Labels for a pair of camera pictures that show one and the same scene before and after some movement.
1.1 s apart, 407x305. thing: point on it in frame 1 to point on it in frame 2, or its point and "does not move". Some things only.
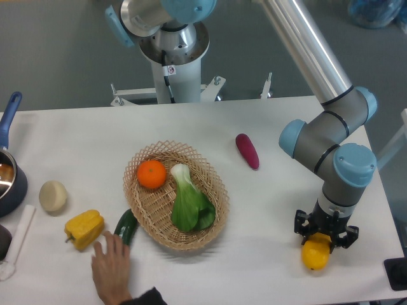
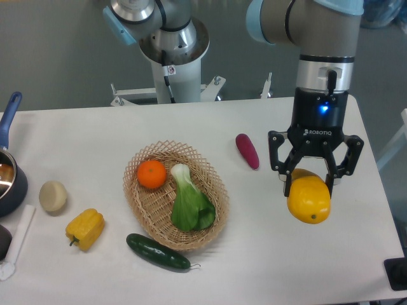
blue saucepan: x=13 y=183 does not move
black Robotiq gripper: x=327 y=223 to x=317 y=126
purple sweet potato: x=248 y=150 does not move
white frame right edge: x=384 y=157 does not move
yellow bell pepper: x=84 y=229 does not move
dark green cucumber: x=126 y=227 to x=156 y=251
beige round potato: x=53 y=196 does not move
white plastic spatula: x=7 y=269 does not move
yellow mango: x=316 y=251 to x=310 y=201
